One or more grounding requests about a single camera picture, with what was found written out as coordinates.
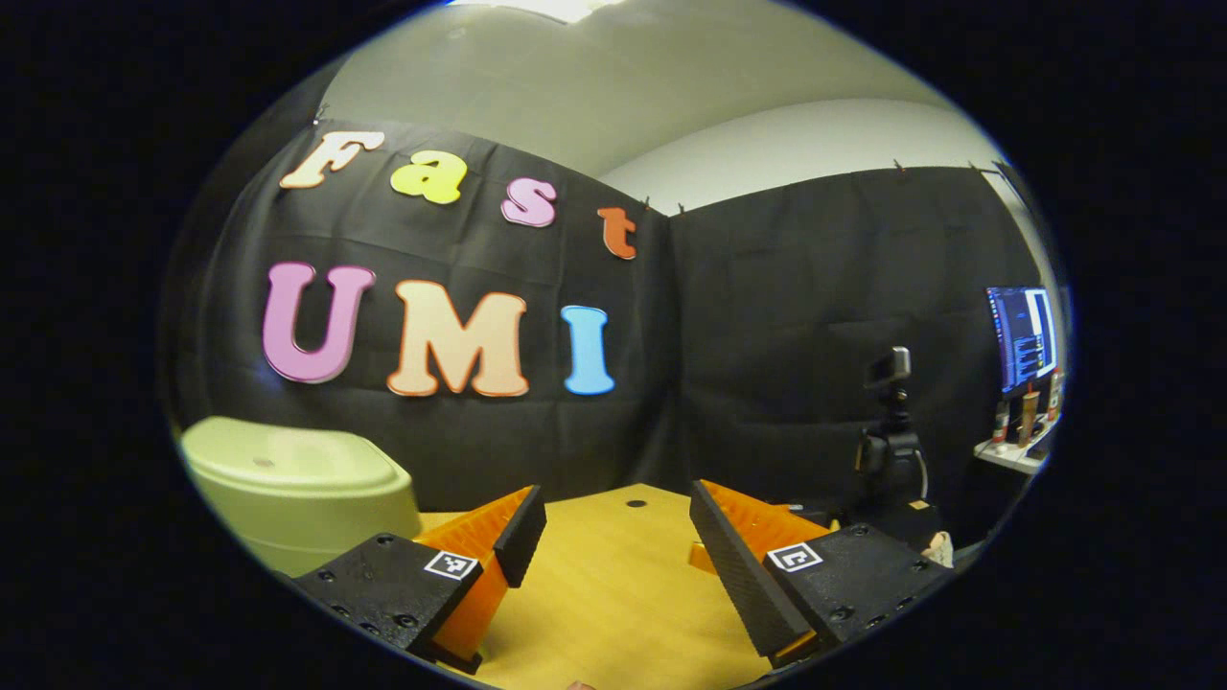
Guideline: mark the black backdrop cloth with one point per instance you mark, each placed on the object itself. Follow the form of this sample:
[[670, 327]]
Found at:
[[796, 335]]

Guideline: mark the white side table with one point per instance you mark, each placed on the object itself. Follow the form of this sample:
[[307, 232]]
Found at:
[[1016, 455]]

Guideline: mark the green desktop garbage bin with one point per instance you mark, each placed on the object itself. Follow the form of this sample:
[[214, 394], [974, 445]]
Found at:
[[288, 517]]

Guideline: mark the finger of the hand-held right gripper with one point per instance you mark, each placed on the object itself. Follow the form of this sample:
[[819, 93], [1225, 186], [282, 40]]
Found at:
[[700, 559]]

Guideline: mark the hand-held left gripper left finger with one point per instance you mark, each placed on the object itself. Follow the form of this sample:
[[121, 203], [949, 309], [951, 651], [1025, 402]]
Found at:
[[383, 585]]

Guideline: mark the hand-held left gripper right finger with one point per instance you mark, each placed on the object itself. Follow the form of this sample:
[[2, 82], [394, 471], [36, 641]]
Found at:
[[738, 585]]

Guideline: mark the ceiling light panel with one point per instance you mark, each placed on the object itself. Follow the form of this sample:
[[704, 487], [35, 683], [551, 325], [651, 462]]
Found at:
[[556, 8]]

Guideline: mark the computer monitor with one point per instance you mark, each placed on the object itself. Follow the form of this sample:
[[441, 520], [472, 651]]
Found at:
[[1024, 335]]

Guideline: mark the green garbage bin lid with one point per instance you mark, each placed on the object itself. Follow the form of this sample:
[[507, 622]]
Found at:
[[288, 460]]

